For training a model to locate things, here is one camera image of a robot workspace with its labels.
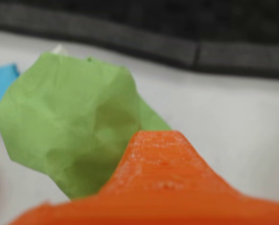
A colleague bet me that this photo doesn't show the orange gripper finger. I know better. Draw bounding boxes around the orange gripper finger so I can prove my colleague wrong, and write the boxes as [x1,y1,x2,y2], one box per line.
[7,130,279,225]

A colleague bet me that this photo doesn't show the green paper ball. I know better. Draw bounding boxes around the green paper ball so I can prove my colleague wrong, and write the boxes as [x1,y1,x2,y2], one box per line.
[0,44,172,200]

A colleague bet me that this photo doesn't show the blue paper ball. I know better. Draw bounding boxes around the blue paper ball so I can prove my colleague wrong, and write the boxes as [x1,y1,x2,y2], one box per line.
[0,62,21,129]

